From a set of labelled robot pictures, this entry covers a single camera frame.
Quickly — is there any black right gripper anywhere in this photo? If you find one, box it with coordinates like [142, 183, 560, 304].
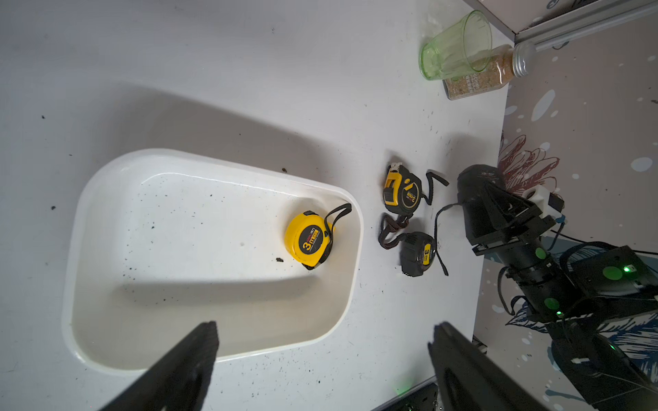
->
[458, 164, 556, 255]

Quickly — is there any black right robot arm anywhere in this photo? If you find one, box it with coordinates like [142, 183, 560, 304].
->
[457, 164, 657, 410]

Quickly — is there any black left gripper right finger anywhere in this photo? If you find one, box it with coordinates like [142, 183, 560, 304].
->
[428, 322, 545, 411]

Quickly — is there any black tape measure yellow label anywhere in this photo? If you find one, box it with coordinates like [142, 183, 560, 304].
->
[378, 213, 449, 277]

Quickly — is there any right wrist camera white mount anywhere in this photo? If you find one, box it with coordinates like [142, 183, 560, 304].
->
[521, 185, 565, 219]

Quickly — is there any spice jar silver lid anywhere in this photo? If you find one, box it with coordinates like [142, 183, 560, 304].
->
[443, 42, 536, 100]

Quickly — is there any yellow 3m tape measure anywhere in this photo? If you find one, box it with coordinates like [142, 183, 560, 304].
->
[284, 203, 352, 271]

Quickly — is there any white storage box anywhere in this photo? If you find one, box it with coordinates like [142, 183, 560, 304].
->
[62, 149, 364, 375]

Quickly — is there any green glass cup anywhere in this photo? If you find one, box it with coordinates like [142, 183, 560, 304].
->
[419, 10, 493, 80]

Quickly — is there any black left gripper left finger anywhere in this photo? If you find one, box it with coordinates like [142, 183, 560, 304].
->
[103, 321, 219, 410]

